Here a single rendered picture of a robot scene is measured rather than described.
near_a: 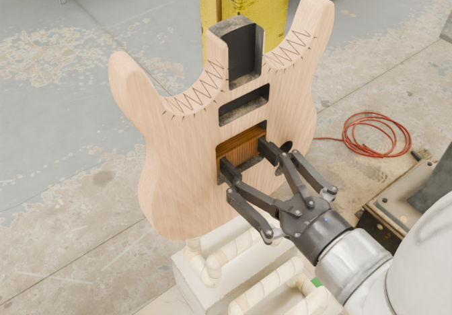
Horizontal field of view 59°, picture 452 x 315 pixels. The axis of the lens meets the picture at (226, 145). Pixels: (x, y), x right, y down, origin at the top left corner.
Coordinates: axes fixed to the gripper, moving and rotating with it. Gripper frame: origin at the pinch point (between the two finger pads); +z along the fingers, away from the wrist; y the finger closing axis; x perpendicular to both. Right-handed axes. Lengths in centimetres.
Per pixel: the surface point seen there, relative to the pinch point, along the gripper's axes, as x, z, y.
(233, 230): -35.7, 6.2, 2.9
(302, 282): -40.5, -11.7, 9.4
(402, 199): -115, 8, 108
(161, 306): -53, 7, -19
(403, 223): -117, -1, 99
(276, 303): -43.9, -11.1, 2.6
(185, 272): -35.7, 4.1, -12.0
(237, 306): -32.9, -9.5, -7.8
